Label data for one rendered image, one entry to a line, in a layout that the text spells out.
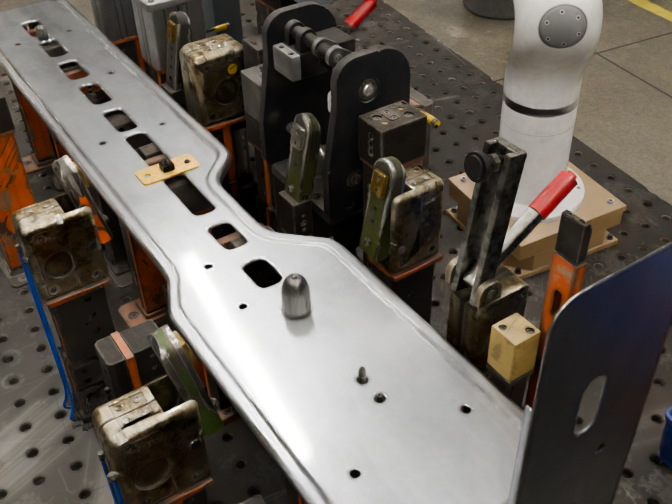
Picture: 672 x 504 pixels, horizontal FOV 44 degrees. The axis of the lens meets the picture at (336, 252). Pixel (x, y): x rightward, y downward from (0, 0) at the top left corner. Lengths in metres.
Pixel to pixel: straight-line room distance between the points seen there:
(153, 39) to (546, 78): 0.63
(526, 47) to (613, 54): 2.65
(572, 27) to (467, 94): 0.78
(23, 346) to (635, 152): 2.35
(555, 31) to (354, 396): 0.61
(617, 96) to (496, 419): 2.80
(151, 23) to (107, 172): 0.32
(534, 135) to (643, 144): 1.89
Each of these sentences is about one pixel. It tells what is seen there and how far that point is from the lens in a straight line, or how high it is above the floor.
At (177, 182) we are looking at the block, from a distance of 1.16.
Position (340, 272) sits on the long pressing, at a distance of 0.96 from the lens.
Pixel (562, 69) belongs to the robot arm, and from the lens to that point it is 1.29.
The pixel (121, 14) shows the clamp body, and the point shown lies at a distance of 1.68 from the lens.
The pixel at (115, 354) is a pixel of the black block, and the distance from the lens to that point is 0.92.
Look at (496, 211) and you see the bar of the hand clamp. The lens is 0.79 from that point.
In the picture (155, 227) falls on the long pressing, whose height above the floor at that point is 1.00.
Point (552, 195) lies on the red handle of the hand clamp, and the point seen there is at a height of 1.13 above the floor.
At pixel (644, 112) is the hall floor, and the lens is 3.45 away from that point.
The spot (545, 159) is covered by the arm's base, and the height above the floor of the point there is 0.89.
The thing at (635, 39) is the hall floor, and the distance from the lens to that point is 4.04.
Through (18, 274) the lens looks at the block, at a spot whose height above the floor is 0.70.
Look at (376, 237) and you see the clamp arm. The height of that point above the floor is 1.01.
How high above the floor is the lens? 1.62
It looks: 39 degrees down
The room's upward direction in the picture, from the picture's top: 2 degrees counter-clockwise
